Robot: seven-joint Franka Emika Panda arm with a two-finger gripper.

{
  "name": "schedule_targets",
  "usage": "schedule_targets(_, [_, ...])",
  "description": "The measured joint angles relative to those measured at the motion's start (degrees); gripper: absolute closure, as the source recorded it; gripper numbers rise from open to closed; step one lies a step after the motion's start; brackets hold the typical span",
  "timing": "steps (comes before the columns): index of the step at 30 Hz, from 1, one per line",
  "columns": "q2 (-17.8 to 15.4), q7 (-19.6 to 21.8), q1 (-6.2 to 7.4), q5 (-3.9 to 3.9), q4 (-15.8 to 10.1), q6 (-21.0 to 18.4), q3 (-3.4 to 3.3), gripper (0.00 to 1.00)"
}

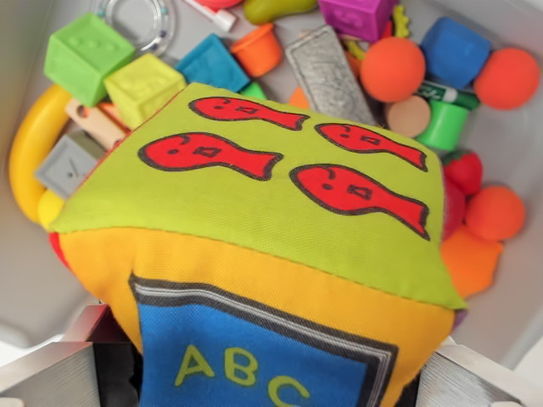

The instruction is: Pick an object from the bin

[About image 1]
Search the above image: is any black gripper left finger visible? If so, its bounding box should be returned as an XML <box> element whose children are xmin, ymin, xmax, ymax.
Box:
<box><xmin>0</xmin><ymin>304</ymin><xmax>145</xmax><ymax>407</ymax></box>

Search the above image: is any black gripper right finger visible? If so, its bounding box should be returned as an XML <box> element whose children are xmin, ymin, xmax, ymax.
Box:
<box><xmin>416</xmin><ymin>337</ymin><xmax>523</xmax><ymax>407</ymax></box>

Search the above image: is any fabric ABC fish cube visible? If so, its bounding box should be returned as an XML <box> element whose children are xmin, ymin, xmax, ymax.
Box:
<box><xmin>48</xmin><ymin>82</ymin><xmax>470</xmax><ymax>407</ymax></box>

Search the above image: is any white plastic bin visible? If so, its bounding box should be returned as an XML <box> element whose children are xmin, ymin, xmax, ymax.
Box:
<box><xmin>0</xmin><ymin>0</ymin><xmax>543</xmax><ymax>385</ymax></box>

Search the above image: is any orange soft cube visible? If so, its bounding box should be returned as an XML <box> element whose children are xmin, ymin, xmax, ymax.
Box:
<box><xmin>439</xmin><ymin>224</ymin><xmax>505</xmax><ymax>299</ymax></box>

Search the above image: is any red toy apple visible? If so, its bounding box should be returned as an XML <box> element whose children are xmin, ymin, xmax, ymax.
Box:
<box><xmin>442</xmin><ymin>177</ymin><xmax>467</xmax><ymax>243</ymax></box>

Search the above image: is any orange foam ball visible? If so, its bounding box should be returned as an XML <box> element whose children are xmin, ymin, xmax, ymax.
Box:
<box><xmin>473</xmin><ymin>47</ymin><xmax>541</xmax><ymax>111</ymax></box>
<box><xmin>464</xmin><ymin>185</ymin><xmax>527</xmax><ymax>243</ymax></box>
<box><xmin>359</xmin><ymin>36</ymin><xmax>427</xmax><ymax>103</ymax></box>

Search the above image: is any red toy strawberry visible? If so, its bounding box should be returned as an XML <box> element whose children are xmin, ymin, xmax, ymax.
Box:
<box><xmin>440</xmin><ymin>149</ymin><xmax>484</xmax><ymax>197</ymax></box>

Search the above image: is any grey embossed cube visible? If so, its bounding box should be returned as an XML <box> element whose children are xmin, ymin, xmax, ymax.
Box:
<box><xmin>34</xmin><ymin>130</ymin><xmax>104</xmax><ymax>199</ymax></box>

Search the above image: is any green plastic cup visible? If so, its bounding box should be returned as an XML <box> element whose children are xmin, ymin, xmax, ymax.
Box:
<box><xmin>414</xmin><ymin>99</ymin><xmax>470</xmax><ymax>153</ymax></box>

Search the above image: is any wooden bar with holes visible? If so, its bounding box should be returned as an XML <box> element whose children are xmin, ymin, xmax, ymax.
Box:
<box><xmin>64</xmin><ymin>98</ymin><xmax>129</xmax><ymax>148</ymax></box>

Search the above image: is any wooden cylinder block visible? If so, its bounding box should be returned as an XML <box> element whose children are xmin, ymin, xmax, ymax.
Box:
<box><xmin>386</xmin><ymin>95</ymin><xmax>433</xmax><ymax>138</ymax></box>

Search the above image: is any green whiteboard marker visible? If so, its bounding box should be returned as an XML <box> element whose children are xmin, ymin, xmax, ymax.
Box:
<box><xmin>417</xmin><ymin>80</ymin><xmax>480</xmax><ymax>110</ymax></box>

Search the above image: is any lime yellow embossed cube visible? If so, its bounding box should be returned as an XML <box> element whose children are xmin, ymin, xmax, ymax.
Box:
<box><xmin>103</xmin><ymin>52</ymin><xmax>188</xmax><ymax>130</ymax></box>

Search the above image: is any small orange block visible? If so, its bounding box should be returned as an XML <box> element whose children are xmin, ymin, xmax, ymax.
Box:
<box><xmin>288</xmin><ymin>86</ymin><xmax>311</xmax><ymax>110</ymax></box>

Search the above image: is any green embossed soft cube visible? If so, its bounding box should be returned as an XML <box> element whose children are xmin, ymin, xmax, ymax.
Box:
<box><xmin>43</xmin><ymin>11</ymin><xmax>137</xmax><ymax>108</ymax></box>

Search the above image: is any blue foam cube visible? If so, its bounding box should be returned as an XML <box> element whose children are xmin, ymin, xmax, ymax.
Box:
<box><xmin>419</xmin><ymin>16</ymin><xmax>494</xmax><ymax>91</ymax></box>

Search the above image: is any grey foam embossed block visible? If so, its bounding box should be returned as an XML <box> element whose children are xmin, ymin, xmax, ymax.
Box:
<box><xmin>284</xmin><ymin>24</ymin><xmax>379</xmax><ymax>127</ymax></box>

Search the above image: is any small green plastic piece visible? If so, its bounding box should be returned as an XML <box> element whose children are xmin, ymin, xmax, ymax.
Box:
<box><xmin>238</xmin><ymin>81</ymin><xmax>269</xmax><ymax>102</ymax></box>

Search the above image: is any teal embossed soft cube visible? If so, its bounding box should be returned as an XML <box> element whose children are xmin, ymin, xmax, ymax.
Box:
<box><xmin>175</xmin><ymin>33</ymin><xmax>250</xmax><ymax>93</ymax></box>

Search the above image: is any yellow plastic gear toy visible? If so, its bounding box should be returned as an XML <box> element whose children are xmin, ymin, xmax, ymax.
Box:
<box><xmin>390</xmin><ymin>5</ymin><xmax>413</xmax><ymax>42</ymax></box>

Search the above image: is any purple embossed soft cube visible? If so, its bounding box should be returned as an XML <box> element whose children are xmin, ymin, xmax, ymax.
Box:
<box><xmin>317</xmin><ymin>0</ymin><xmax>400</xmax><ymax>42</ymax></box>

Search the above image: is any orange plastic cup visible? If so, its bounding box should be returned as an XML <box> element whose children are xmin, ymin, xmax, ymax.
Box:
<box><xmin>230</xmin><ymin>22</ymin><xmax>284</xmax><ymax>79</ymax></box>

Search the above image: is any white red-capped marker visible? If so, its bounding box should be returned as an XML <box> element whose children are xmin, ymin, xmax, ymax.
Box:
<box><xmin>182</xmin><ymin>0</ymin><xmax>237</xmax><ymax>31</ymax></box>

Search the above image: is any olive green toy pear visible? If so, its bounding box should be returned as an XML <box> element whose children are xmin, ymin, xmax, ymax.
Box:
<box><xmin>243</xmin><ymin>0</ymin><xmax>319</xmax><ymax>25</ymax></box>

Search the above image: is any yellow plastic ring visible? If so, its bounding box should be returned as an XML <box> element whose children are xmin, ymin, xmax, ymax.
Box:
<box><xmin>8</xmin><ymin>83</ymin><xmax>76</xmax><ymax>233</ymax></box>

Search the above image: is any clear plastic ring rattle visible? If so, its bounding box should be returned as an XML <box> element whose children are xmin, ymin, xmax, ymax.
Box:
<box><xmin>96</xmin><ymin>0</ymin><xmax>177</xmax><ymax>58</ymax></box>

